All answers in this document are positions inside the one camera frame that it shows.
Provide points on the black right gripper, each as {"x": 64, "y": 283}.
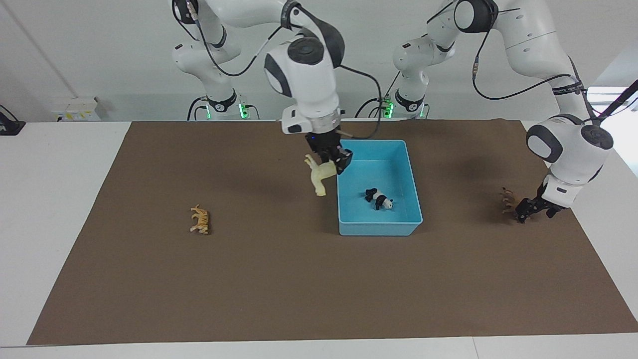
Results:
{"x": 324, "y": 142}

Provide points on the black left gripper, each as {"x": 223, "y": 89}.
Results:
{"x": 546, "y": 204}

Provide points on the cream llama toy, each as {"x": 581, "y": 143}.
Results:
{"x": 319, "y": 174}

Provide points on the brown lion toy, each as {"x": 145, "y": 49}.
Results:
{"x": 509, "y": 199}

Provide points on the black and white panda toy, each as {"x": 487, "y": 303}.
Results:
{"x": 380, "y": 198}

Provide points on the orange striped tiger toy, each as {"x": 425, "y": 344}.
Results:
{"x": 201, "y": 220}

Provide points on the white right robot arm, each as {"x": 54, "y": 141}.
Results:
{"x": 304, "y": 75}

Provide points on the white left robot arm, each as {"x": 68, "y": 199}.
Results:
{"x": 568, "y": 149}

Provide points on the light blue storage box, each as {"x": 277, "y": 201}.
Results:
{"x": 394, "y": 227}

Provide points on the brown table mat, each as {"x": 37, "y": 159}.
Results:
{"x": 299, "y": 284}

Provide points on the black stand base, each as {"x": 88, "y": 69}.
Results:
{"x": 10, "y": 127}

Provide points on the black camera stand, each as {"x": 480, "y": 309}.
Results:
{"x": 618, "y": 102}

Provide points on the white wall socket box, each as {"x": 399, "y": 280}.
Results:
{"x": 76, "y": 109}

